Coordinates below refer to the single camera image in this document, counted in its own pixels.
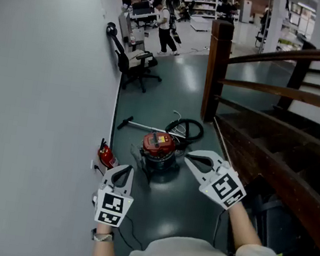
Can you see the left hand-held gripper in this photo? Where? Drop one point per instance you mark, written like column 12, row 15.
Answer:
column 112, row 206

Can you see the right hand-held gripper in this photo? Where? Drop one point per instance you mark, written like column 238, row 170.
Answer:
column 225, row 188

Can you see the red vacuum cleaner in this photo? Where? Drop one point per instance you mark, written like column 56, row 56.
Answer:
column 159, row 142

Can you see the person's right forearm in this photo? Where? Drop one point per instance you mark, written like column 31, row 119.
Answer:
column 242, row 226

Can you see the red fire extinguisher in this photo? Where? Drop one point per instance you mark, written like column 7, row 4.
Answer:
column 107, row 156

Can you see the metal vacuum wand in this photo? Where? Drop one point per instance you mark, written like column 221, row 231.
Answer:
column 125, row 122

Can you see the black storage case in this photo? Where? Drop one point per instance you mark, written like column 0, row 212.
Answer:
column 256, row 204

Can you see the brown wooden staircase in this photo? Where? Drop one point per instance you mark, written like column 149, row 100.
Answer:
column 216, row 73

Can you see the black office chair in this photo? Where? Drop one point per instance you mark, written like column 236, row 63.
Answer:
column 124, row 59

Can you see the low white platform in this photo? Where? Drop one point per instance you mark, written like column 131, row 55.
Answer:
column 199, row 23

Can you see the grey metal cabinet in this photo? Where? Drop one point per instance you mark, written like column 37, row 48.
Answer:
column 124, row 26

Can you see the tall white cabinet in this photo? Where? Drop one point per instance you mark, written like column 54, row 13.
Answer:
column 245, row 12

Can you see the cluttered office desk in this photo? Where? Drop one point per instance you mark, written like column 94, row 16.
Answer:
column 143, row 11

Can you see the white storage rack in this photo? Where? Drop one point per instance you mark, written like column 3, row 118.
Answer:
column 298, row 20

